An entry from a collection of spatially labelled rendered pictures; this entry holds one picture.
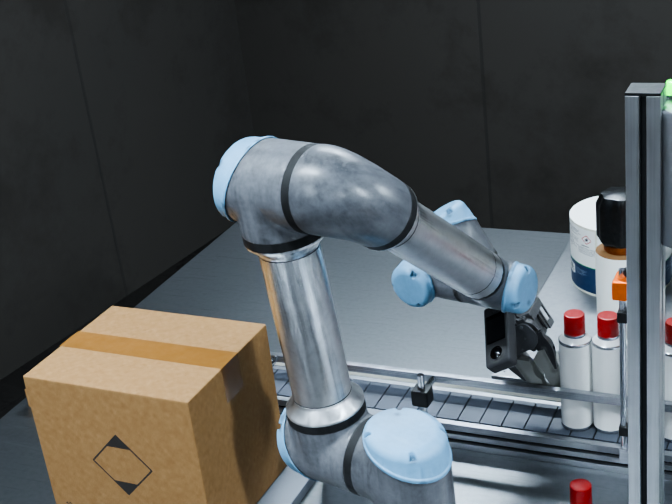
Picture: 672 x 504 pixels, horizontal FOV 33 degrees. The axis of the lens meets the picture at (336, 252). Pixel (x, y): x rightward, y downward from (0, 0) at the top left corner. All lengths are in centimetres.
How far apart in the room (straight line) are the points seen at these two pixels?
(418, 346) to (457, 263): 75
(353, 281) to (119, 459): 96
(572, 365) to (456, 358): 43
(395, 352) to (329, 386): 69
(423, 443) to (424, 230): 29
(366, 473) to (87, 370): 47
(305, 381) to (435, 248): 26
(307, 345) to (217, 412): 23
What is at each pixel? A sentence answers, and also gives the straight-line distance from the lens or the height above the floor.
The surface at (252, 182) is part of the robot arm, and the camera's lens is 144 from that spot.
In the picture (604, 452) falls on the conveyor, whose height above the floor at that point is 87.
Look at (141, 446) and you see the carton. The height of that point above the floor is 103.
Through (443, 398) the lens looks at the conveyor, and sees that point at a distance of 202.
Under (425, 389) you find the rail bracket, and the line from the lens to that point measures 188.
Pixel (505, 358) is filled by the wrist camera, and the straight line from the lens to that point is 180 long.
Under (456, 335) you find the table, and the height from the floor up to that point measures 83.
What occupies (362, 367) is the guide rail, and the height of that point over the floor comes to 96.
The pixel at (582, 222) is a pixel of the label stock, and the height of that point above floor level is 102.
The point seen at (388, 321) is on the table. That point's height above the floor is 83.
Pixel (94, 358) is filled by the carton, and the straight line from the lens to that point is 181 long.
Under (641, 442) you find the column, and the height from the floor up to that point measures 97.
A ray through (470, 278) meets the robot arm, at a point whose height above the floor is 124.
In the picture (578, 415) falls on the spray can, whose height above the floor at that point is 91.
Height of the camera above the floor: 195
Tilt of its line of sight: 24 degrees down
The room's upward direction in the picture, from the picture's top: 7 degrees counter-clockwise
